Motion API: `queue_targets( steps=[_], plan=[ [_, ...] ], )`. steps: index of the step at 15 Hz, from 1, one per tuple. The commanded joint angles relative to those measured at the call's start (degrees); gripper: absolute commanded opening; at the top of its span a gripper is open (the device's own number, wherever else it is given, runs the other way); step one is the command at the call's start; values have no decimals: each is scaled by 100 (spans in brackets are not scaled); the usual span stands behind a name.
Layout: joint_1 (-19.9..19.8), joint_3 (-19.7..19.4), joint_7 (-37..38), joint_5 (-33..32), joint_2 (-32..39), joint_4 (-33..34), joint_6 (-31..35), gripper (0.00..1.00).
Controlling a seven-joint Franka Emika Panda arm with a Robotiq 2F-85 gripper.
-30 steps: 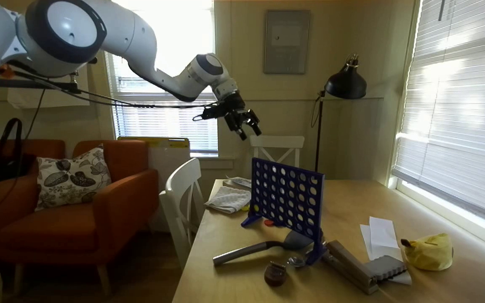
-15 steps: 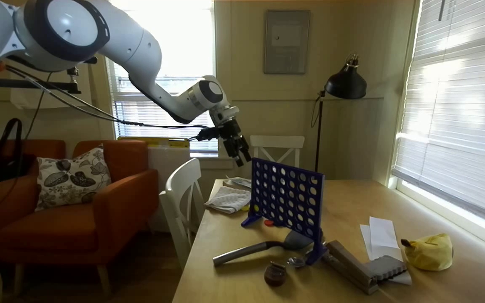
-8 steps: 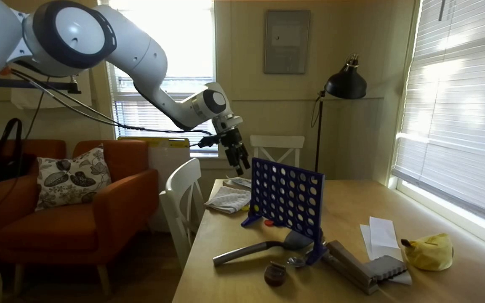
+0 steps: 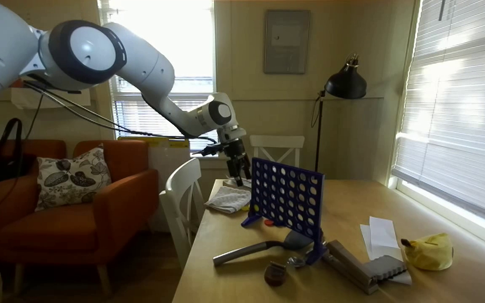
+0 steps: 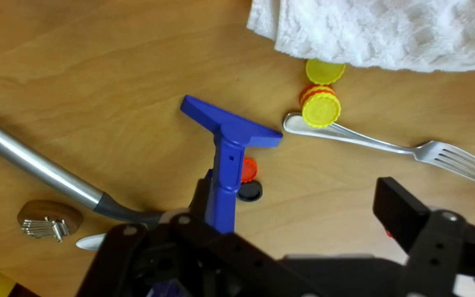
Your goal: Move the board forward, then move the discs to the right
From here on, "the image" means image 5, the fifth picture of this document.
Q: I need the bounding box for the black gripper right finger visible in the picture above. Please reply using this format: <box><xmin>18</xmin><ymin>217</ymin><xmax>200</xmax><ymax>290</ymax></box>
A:
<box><xmin>373</xmin><ymin>177</ymin><xmax>475</xmax><ymax>297</ymax></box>

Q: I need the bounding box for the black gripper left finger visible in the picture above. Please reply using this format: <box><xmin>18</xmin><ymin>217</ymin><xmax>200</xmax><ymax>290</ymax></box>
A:
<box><xmin>77</xmin><ymin>171</ymin><xmax>327</xmax><ymax>297</ymax></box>

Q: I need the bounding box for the yellow game disc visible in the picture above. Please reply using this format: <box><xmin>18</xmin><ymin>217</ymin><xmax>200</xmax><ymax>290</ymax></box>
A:
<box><xmin>300</xmin><ymin>92</ymin><xmax>343</xmax><ymax>131</ymax></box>
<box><xmin>303</xmin><ymin>57</ymin><xmax>348</xmax><ymax>87</ymax></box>

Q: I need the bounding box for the black game disc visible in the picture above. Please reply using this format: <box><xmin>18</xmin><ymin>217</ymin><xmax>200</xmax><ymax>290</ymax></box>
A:
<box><xmin>236</xmin><ymin>181</ymin><xmax>264</xmax><ymax>204</ymax></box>

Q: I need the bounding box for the silver metal fork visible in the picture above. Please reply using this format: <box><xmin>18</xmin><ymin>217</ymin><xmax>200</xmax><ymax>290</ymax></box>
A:
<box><xmin>280</xmin><ymin>111</ymin><xmax>475</xmax><ymax>187</ymax></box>

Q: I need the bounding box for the white folded cloth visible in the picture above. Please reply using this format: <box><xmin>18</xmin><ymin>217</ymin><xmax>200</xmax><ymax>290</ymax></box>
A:
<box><xmin>246</xmin><ymin>0</ymin><xmax>475</xmax><ymax>75</ymax></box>

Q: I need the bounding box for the grey spatula with metal handle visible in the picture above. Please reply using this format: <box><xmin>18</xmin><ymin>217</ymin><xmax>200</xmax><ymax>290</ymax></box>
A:
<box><xmin>0</xmin><ymin>111</ymin><xmax>195</xmax><ymax>229</ymax></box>

